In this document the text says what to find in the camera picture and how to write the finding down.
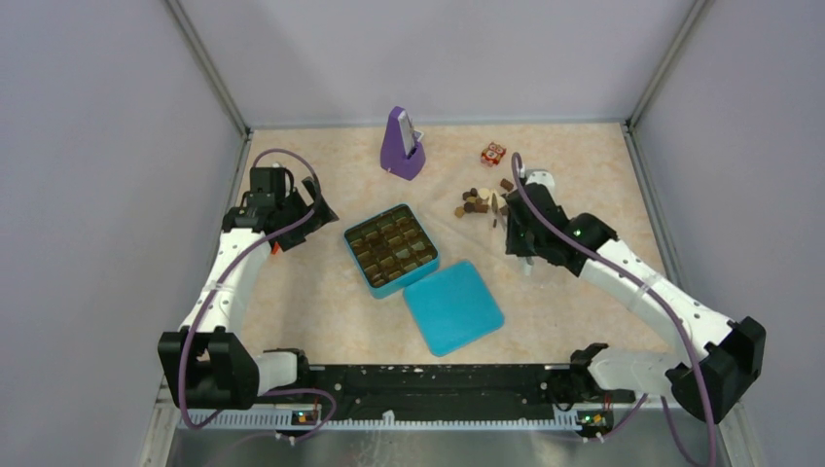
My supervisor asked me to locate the teal chocolate box with tray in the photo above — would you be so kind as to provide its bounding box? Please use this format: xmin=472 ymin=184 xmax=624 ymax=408
xmin=343 ymin=203 xmax=440 ymax=300

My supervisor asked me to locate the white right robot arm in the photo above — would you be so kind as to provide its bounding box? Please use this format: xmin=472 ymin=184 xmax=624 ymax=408
xmin=505 ymin=169 xmax=767 ymax=424

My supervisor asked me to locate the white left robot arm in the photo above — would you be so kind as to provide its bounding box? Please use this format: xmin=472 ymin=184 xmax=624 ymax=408
xmin=158 ymin=166 xmax=338 ymax=410

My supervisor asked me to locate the red small candy box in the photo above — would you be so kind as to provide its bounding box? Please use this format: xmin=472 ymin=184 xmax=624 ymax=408
xmin=480 ymin=142 xmax=507 ymax=167

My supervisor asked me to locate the purple phone stand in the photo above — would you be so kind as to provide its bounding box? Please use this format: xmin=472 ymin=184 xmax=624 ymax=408
xmin=379 ymin=106 xmax=426 ymax=181

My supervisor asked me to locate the teal box lid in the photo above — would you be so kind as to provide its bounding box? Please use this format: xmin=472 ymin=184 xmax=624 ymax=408
xmin=403 ymin=261 xmax=505 ymax=357

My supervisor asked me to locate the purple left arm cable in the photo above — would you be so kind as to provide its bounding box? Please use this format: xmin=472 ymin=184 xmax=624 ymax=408
xmin=177 ymin=148 xmax=340 ymax=446

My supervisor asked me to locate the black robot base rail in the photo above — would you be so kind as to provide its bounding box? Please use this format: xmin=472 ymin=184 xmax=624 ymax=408
xmin=258 ymin=364 xmax=637 ymax=431

